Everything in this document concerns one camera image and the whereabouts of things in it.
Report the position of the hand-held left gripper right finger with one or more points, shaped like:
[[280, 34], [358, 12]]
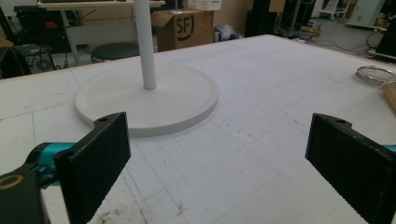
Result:
[[351, 165]]

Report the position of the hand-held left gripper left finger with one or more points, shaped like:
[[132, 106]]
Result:
[[93, 161]]

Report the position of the white round-base stand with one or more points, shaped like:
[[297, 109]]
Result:
[[146, 102]]

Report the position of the wooden board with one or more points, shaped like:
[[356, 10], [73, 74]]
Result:
[[390, 95]]

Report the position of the metal mesh sieve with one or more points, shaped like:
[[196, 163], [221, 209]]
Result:
[[374, 74]]

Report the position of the black round stool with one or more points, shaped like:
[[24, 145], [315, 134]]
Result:
[[114, 51]]

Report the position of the computer tower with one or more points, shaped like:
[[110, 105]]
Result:
[[39, 59]]

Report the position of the white-framed desk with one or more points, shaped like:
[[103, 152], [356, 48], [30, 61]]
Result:
[[93, 31]]

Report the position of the black equipment case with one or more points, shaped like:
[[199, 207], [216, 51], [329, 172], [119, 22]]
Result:
[[40, 26]]

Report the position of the brown cardboard box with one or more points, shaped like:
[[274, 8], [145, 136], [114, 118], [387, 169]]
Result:
[[183, 28]]

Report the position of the black curtain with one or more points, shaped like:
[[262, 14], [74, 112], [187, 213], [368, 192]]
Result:
[[260, 17]]

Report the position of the grey bag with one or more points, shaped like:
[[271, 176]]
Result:
[[224, 32]]

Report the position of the clear plastic box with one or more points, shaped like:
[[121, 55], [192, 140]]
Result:
[[204, 4]]

